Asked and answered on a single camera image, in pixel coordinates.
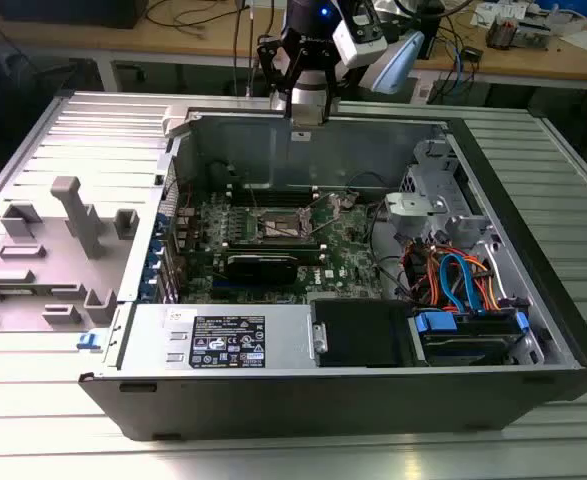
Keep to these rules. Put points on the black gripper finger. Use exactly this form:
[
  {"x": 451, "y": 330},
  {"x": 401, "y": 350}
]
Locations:
[
  {"x": 272, "y": 70},
  {"x": 332, "y": 80}
]

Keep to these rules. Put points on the square silver CPU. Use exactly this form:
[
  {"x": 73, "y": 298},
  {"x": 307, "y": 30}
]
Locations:
[{"x": 308, "y": 116}]

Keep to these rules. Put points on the thin metal locking lever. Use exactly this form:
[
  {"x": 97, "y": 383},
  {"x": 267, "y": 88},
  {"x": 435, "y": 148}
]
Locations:
[
  {"x": 330, "y": 221},
  {"x": 256, "y": 201}
]

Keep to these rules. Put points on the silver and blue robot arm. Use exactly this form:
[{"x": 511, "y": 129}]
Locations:
[{"x": 398, "y": 65}]

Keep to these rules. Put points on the black RAM slot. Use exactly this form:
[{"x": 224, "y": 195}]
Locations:
[
  {"x": 273, "y": 196},
  {"x": 273, "y": 249},
  {"x": 273, "y": 185},
  {"x": 273, "y": 244},
  {"x": 273, "y": 190},
  {"x": 273, "y": 201}
]

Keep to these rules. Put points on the CPU socket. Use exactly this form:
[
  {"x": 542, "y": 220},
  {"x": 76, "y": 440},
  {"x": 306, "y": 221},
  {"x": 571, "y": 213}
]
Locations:
[{"x": 278, "y": 220}]

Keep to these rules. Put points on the blue expansion slot clip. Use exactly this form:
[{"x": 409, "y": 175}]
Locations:
[
  {"x": 147, "y": 291},
  {"x": 151, "y": 270},
  {"x": 162, "y": 222},
  {"x": 156, "y": 246}
]

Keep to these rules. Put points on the pale grey plastic block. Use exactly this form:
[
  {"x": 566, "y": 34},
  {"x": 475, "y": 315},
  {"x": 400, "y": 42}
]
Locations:
[{"x": 175, "y": 120}]

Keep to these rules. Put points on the tall black box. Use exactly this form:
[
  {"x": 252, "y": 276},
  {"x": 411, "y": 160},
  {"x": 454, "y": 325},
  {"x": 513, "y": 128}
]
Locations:
[{"x": 433, "y": 30}]

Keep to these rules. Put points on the round coin battery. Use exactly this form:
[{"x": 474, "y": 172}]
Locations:
[{"x": 348, "y": 201}]

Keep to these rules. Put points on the small black adapter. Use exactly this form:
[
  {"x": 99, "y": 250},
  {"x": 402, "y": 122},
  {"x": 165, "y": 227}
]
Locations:
[{"x": 473, "y": 54}]

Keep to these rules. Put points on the silver metal disk bay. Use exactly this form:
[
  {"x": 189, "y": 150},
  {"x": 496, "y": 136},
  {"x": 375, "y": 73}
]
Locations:
[{"x": 415, "y": 205}]

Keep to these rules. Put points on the wooden desk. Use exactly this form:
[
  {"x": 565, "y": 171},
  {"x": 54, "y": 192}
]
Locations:
[{"x": 123, "y": 39}]

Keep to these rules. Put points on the small white card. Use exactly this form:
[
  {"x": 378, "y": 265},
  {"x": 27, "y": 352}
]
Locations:
[{"x": 484, "y": 14}]

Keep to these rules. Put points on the green motherboard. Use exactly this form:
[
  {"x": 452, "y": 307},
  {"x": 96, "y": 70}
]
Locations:
[{"x": 343, "y": 250}]

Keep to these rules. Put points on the metal heat sink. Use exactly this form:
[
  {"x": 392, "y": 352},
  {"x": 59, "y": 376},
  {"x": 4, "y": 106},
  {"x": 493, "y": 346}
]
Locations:
[{"x": 503, "y": 32}]

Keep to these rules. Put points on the black graphics card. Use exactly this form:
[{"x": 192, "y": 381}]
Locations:
[{"x": 260, "y": 270}]

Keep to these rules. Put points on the flat black box device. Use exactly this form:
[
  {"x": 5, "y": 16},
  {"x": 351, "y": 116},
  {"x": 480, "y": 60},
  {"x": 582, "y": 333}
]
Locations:
[{"x": 73, "y": 10}]

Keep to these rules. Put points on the grey electronic part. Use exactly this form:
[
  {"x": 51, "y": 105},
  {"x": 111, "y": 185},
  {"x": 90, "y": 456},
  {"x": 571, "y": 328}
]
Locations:
[{"x": 538, "y": 30}]

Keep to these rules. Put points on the black plastic box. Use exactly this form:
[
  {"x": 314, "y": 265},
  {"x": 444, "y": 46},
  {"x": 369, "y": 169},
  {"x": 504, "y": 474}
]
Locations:
[{"x": 358, "y": 332}]

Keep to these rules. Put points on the silver power supply with label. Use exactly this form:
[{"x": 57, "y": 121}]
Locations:
[{"x": 283, "y": 335}]

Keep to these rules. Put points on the blue disk carrier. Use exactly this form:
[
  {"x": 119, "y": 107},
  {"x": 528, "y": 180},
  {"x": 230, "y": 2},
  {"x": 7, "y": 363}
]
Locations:
[{"x": 435, "y": 321}]

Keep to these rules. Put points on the dark hard disk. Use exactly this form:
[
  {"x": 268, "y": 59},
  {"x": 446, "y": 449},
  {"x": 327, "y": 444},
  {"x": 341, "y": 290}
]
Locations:
[{"x": 463, "y": 350}]

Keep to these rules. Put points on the grey plastic parts rack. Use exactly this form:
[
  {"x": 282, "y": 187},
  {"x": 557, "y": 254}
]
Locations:
[{"x": 48, "y": 270}]

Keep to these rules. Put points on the black PC case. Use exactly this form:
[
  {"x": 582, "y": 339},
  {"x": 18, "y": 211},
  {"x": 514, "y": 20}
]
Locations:
[{"x": 323, "y": 405}]

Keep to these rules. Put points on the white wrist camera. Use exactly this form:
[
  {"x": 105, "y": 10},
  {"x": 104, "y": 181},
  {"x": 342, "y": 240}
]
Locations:
[{"x": 360, "y": 45}]

